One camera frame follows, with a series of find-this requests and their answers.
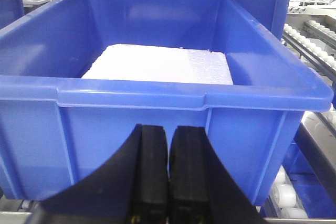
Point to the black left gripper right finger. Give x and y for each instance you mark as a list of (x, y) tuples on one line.
[(201, 189)]

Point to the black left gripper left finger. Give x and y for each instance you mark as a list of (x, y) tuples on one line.
[(130, 187)]

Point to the white roller track right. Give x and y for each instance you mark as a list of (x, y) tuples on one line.
[(315, 44)]

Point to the blue bin with foam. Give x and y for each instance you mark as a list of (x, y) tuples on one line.
[(56, 127)]

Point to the white foam block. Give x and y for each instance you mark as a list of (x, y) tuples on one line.
[(160, 64)]

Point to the blue bin far left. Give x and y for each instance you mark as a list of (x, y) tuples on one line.
[(11, 10)]

